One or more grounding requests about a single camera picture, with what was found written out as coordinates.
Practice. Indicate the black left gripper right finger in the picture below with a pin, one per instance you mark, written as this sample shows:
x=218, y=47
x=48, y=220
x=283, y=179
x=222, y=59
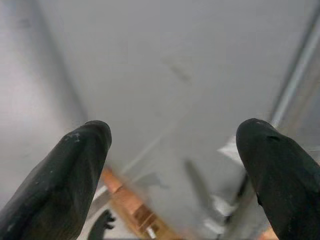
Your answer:
x=285, y=180

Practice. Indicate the brown cardboard box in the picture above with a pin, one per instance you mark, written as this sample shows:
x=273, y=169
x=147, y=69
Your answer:
x=135, y=210

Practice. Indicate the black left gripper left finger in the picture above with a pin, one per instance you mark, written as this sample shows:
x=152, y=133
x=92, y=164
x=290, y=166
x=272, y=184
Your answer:
x=55, y=185

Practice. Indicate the white fridge door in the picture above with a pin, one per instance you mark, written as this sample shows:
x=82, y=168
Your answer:
x=162, y=50

